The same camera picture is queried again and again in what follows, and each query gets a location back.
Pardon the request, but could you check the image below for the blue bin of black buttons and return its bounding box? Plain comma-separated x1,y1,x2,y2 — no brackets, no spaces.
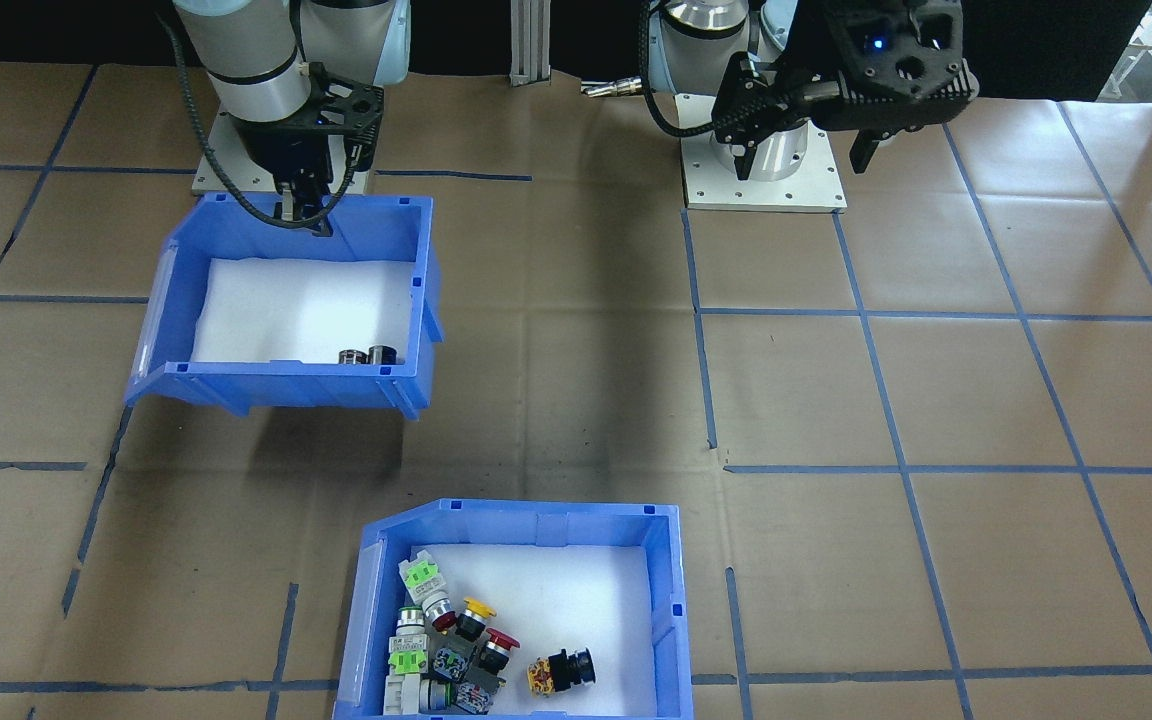
124,192,445,421

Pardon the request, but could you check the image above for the blue bin of colourful buttons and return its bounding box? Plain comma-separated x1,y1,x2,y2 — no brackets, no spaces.
332,498,694,720

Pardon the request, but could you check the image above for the red button with green block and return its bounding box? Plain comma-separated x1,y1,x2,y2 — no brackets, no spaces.
398,550,459,633

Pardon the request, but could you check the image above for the yellow mushroom push button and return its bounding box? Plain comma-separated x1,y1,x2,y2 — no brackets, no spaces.
434,597,497,681

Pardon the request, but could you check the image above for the red mushroom push button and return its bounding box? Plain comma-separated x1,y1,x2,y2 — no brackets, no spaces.
456,628,520,713

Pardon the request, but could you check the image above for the black button with yellow block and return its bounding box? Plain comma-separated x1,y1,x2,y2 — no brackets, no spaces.
528,648,597,698

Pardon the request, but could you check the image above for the white foam bin liner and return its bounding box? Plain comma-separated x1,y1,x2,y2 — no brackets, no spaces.
376,543,659,719
191,257,417,366

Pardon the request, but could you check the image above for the black cover cloth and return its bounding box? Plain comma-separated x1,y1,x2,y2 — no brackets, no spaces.
0,0,1152,101

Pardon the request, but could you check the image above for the white square base plate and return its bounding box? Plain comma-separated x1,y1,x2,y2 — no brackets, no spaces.
681,90,849,213
191,105,377,197

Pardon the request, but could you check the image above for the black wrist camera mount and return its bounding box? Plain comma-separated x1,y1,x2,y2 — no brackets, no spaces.
814,0,980,133
298,62,386,167

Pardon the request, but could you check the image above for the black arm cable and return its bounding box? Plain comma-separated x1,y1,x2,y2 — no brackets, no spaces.
158,10,362,233
639,0,737,141

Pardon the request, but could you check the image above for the white body silver ring button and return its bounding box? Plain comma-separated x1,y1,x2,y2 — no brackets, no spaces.
383,675,452,716

